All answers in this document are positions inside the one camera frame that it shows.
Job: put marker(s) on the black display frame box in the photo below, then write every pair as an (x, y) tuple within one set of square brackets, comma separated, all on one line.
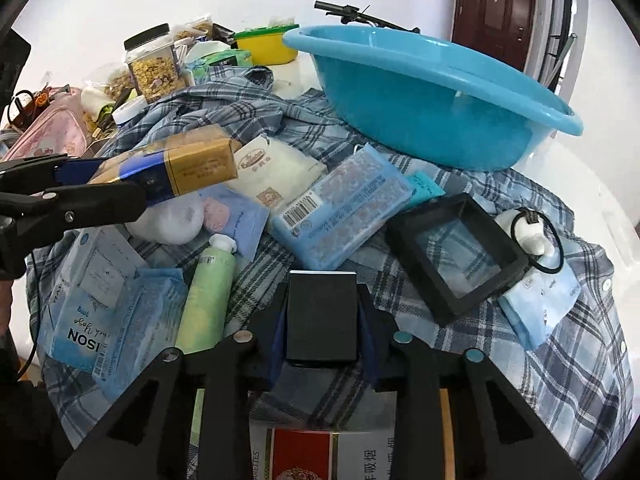
[(415, 240)]

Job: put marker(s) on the red white carton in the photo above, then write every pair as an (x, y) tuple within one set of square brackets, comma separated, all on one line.
[(300, 452)]

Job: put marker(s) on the clear cereal jar black lid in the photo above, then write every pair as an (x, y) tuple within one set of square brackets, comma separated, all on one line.
[(152, 70)]

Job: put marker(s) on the blue plaid shirt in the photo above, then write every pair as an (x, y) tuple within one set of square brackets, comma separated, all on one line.
[(525, 400)]

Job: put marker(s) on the white plastic bottle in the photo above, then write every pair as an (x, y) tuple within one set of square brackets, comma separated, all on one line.
[(165, 222)]

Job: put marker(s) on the yellow bin green lid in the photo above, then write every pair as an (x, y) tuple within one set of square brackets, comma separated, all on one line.
[(265, 47)]

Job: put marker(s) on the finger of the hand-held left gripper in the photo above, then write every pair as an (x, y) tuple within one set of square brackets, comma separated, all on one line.
[(90, 205), (70, 170)]

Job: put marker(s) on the white pack gold logo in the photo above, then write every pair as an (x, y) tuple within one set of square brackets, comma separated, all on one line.
[(285, 170)]

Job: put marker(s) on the gold blue pack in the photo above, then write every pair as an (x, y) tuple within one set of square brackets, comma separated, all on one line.
[(200, 160)]

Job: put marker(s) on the clear snack bag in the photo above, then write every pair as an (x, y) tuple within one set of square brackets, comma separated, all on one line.
[(192, 30)]

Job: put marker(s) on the black bicycle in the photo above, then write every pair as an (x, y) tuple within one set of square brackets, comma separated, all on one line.
[(350, 12)]

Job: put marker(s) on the clear bag of nuts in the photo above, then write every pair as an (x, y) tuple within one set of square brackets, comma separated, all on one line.
[(115, 85)]

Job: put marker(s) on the blue cartoon tissue packet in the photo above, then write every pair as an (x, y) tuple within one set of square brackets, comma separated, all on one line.
[(540, 310)]

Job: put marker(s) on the light blue soft packet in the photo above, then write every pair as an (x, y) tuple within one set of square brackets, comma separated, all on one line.
[(145, 330)]

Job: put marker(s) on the green tissue box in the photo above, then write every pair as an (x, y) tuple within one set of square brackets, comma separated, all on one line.
[(220, 62)]

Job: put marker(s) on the white jar blue label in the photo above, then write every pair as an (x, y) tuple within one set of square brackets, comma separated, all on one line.
[(129, 110)]

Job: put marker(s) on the large blue wipes pack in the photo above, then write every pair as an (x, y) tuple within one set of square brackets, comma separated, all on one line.
[(345, 210)]

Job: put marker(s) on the white blue printed box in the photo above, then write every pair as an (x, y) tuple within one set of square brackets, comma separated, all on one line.
[(90, 300)]

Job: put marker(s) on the small black box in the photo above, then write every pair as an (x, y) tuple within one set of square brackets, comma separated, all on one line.
[(322, 317)]

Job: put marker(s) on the black framed glass door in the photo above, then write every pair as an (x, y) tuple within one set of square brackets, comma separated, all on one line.
[(560, 20)]

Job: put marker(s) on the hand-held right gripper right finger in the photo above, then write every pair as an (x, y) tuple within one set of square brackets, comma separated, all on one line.
[(367, 340)]

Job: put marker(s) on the blue packet pink print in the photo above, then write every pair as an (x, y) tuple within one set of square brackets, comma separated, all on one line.
[(240, 220)]

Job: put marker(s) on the dark brown door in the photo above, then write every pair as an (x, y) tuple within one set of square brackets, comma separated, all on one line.
[(495, 10)]

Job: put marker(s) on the pale green tube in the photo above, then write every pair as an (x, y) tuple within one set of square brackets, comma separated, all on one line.
[(205, 300)]

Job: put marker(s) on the pink pouch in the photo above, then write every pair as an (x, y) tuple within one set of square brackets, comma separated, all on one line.
[(50, 130)]

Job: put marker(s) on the black snack bag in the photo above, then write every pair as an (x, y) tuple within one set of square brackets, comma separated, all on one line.
[(223, 35)]

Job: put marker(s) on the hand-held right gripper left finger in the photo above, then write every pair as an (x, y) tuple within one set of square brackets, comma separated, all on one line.
[(277, 340)]

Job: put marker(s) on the teal small packet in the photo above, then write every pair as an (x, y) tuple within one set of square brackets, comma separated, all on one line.
[(425, 187)]

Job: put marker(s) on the blue plastic basin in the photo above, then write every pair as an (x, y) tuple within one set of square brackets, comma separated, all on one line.
[(425, 110)]

